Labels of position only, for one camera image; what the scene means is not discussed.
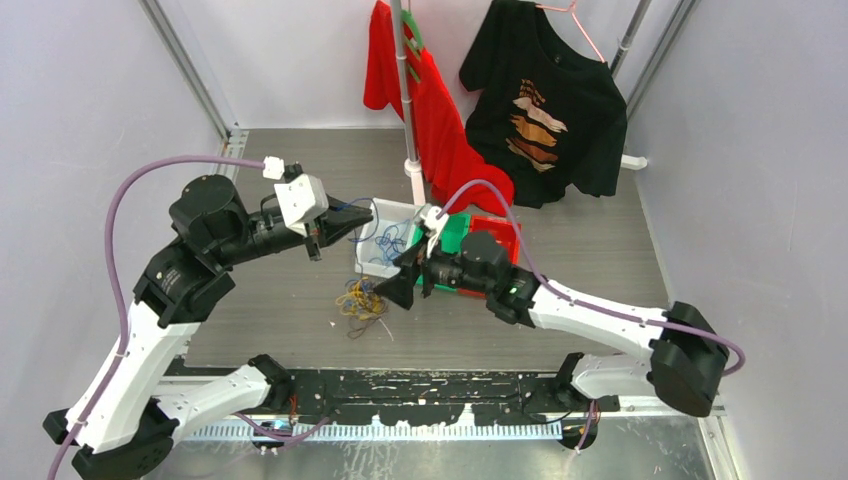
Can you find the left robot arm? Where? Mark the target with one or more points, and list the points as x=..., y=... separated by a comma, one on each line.
x=121, y=428

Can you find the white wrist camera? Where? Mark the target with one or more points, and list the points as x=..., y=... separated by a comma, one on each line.
x=302, y=201
x=431, y=220

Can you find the pink clothes hanger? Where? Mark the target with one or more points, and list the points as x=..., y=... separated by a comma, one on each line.
x=571, y=10

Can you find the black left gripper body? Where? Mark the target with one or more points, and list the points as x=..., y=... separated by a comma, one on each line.
x=311, y=241

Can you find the white plastic bin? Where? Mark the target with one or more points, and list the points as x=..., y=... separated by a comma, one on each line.
x=384, y=238

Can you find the red plastic bin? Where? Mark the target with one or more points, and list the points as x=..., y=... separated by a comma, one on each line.
x=497, y=228

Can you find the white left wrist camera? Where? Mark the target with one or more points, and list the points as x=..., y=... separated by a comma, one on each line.
x=302, y=201

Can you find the red t-shirt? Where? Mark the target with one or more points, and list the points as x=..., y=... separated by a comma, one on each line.
x=447, y=159

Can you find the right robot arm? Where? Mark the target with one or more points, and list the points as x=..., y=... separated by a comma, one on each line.
x=673, y=354

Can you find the metal clothes stand pole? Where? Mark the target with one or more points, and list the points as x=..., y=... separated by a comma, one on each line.
x=412, y=166

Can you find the green clothes hanger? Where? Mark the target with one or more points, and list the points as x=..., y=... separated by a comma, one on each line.
x=413, y=42

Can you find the green plastic bin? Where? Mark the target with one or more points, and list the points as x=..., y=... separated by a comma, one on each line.
x=455, y=230

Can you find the black printed t-shirt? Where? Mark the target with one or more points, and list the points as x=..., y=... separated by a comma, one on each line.
x=546, y=115

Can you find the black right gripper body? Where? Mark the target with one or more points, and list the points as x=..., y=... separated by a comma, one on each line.
x=443, y=268

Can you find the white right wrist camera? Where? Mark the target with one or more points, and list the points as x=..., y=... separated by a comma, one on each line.
x=431, y=220

